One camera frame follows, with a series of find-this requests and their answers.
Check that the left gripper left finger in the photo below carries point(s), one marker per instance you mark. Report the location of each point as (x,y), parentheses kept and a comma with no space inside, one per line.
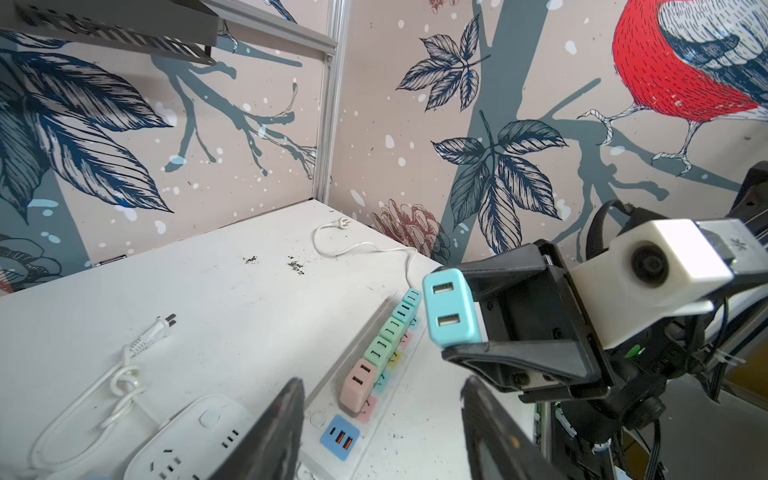
(270,449)

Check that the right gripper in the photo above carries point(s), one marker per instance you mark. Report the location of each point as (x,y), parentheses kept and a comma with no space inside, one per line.
(542,345)

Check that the green plug adapter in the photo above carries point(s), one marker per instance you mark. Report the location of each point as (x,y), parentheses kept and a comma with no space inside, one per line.
(393,331)
(379,352)

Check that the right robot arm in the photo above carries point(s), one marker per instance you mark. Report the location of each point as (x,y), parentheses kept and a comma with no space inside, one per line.
(703,346)

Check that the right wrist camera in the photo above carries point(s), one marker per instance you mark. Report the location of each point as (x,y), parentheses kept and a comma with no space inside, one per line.
(666,268)

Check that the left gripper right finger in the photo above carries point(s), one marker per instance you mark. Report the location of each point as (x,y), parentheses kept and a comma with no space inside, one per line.
(496,446)

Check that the brown plug adapter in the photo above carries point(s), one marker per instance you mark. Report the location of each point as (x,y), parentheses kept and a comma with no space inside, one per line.
(358,386)

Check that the white square power socket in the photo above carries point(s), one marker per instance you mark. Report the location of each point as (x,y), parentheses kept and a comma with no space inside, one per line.
(195,442)

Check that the teal plug adapter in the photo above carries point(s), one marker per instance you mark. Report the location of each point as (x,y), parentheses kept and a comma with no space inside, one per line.
(404,313)
(450,309)
(412,298)

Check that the long white power strip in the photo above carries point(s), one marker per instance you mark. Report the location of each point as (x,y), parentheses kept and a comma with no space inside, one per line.
(344,411)

